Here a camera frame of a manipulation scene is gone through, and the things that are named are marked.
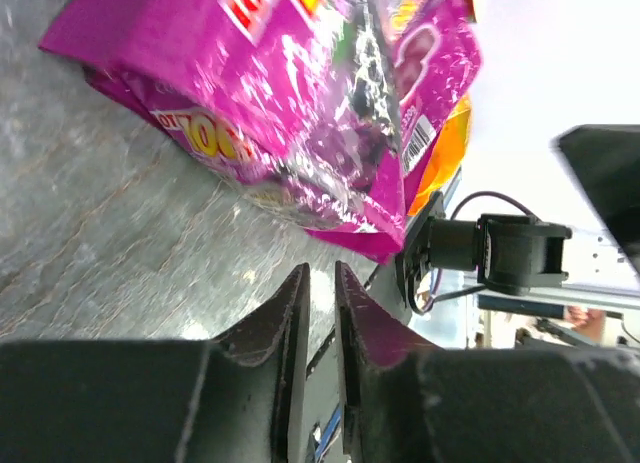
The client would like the purple grape candy bag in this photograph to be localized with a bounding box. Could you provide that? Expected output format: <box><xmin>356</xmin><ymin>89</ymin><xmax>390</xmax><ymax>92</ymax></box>
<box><xmin>39</xmin><ymin>0</ymin><xmax>481</xmax><ymax>263</ymax></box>

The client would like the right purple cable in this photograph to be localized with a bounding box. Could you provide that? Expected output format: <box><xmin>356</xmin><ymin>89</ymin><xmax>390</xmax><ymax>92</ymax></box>
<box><xmin>409</xmin><ymin>190</ymin><xmax>541</xmax><ymax>317</ymax></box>

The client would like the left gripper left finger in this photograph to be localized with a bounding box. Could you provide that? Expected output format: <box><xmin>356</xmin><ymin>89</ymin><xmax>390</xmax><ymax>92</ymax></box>
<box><xmin>1</xmin><ymin>264</ymin><xmax>310</xmax><ymax>462</ymax></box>

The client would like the orange mango candy bag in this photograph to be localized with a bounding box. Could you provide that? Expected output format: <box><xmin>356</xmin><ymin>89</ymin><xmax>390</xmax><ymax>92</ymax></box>
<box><xmin>408</xmin><ymin>95</ymin><xmax>472</xmax><ymax>216</ymax></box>

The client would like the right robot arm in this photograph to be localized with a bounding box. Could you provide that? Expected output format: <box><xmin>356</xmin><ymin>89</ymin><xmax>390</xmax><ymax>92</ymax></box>
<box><xmin>394</xmin><ymin>125</ymin><xmax>639</xmax><ymax>314</ymax></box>

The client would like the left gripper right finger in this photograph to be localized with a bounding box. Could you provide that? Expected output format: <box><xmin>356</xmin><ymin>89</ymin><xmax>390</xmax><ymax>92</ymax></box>
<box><xmin>335</xmin><ymin>263</ymin><xmax>639</xmax><ymax>462</ymax></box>

